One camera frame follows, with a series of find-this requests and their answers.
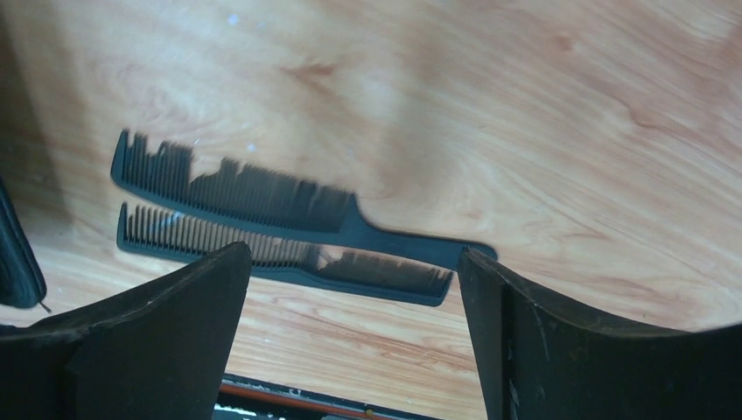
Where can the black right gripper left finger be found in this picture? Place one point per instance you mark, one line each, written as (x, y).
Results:
(156, 351)

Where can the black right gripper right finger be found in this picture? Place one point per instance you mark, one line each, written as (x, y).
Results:
(543, 355)

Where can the black straight comb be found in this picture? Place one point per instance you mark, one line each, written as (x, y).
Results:
(157, 232)

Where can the black zippered tool case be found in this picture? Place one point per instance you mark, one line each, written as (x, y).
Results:
(22, 283)

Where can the black handled comb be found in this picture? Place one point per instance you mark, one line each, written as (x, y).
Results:
(269, 202)

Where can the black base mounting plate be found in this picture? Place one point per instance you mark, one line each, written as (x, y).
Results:
(246, 398)

